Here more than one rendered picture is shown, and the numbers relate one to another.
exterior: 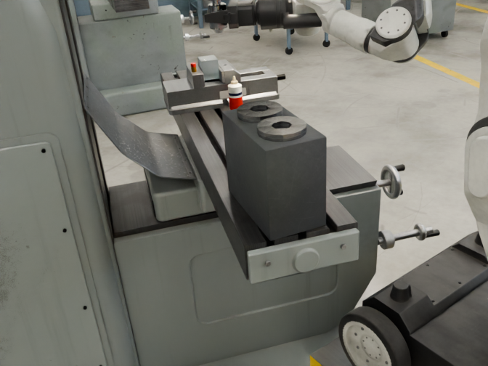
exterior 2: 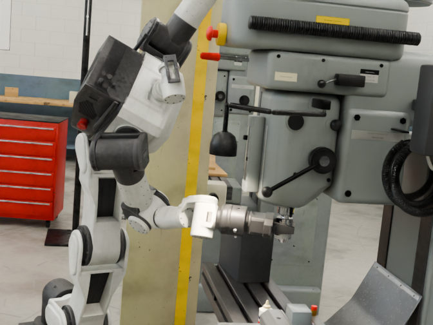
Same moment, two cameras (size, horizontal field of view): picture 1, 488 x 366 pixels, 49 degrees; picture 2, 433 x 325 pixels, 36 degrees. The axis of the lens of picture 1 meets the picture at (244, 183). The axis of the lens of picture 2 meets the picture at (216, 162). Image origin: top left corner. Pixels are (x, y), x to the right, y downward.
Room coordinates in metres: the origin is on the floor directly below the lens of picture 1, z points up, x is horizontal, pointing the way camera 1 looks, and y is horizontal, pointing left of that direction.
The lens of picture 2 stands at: (3.30, -0.10, 1.69)
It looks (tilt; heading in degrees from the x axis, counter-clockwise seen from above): 9 degrees down; 182
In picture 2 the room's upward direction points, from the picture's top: 5 degrees clockwise
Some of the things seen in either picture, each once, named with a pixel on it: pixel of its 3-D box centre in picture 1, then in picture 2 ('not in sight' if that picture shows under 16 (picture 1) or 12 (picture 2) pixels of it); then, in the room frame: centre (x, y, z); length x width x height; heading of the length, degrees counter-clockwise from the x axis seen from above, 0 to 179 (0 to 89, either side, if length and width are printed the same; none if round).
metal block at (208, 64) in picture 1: (208, 67); (298, 318); (1.63, 0.08, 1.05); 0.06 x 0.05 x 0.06; 12
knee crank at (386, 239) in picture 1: (408, 234); not in sight; (1.41, -0.51, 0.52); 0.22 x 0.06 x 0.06; 103
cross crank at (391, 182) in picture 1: (380, 184); not in sight; (1.54, -0.45, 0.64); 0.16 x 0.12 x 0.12; 103
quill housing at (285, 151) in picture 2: not in sight; (294, 147); (1.43, 0.04, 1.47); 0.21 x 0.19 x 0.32; 13
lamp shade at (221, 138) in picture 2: not in sight; (223, 142); (1.56, -0.15, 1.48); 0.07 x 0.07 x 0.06
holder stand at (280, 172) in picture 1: (272, 163); (245, 246); (0.95, -0.06, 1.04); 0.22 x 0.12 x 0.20; 20
